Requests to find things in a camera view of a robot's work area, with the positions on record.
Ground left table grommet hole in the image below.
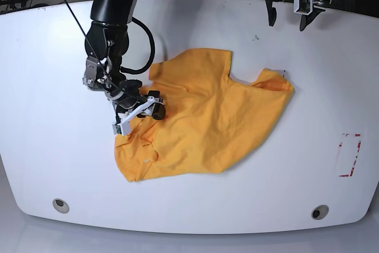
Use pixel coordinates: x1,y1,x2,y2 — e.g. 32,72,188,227
52,198,69,214

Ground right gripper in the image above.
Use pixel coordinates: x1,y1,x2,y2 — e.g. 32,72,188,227
106,79,166,120

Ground right table grommet hole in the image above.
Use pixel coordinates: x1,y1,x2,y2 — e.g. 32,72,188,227
311,204,329,220

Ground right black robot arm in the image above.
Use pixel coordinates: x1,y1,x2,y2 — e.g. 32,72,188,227
83,0,165,120

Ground red tape rectangle marking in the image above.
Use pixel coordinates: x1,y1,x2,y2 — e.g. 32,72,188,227
336,133,362,178

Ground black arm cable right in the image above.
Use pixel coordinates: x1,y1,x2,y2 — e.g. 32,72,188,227
44,0,156,94

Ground table grommet hole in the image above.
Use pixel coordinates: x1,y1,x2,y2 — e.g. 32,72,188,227
311,204,329,220
52,198,69,214

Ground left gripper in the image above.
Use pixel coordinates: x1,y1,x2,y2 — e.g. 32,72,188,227
265,0,320,31

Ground yellow T-shirt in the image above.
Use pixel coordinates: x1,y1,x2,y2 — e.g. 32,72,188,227
114,48,294,182

